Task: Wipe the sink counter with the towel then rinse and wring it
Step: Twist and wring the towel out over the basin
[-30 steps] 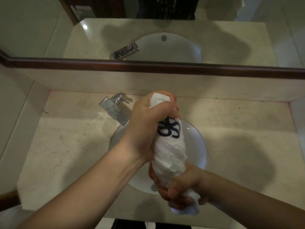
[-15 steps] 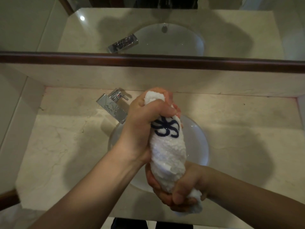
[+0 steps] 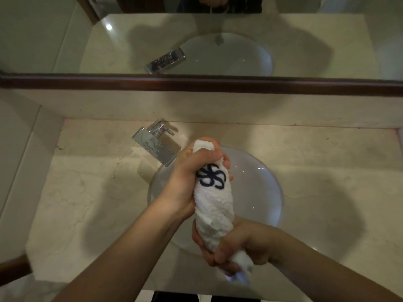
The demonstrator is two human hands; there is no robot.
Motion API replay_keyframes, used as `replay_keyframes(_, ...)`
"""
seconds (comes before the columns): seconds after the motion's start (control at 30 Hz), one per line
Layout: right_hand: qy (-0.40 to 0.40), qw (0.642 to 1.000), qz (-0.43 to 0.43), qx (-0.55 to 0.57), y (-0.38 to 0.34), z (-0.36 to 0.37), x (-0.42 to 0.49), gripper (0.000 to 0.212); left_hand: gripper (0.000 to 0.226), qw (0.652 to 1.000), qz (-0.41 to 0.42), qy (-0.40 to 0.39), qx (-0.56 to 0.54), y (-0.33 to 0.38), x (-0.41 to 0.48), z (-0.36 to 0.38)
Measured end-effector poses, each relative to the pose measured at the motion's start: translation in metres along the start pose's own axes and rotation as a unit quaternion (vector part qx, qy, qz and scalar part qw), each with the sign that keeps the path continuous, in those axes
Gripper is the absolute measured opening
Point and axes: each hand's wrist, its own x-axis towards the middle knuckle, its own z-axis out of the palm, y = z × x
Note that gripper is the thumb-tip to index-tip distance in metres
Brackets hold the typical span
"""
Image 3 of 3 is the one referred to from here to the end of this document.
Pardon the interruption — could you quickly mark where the person's right hand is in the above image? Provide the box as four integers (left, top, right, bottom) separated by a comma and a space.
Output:
191, 215, 278, 277

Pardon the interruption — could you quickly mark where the person's left hand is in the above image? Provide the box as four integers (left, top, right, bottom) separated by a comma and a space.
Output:
160, 137, 234, 221

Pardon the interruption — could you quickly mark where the white towel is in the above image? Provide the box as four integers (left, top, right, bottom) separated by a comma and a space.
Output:
192, 140, 254, 285

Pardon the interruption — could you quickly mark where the white ceramic sink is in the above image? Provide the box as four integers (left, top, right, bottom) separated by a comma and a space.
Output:
147, 146, 284, 258

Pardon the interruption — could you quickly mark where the person's right forearm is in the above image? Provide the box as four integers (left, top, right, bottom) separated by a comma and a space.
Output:
270, 229, 403, 302

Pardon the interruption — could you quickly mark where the person's left forearm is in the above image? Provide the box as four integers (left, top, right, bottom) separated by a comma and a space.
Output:
52, 201, 189, 302

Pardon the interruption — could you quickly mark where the person's black clothing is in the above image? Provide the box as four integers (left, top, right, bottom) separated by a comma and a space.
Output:
152, 291, 262, 302

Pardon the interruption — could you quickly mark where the chrome faucet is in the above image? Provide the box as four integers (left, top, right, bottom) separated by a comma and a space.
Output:
132, 119, 182, 168

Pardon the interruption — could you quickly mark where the mirror with dark wooden frame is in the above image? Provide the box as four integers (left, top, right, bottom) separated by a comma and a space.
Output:
0, 0, 403, 97

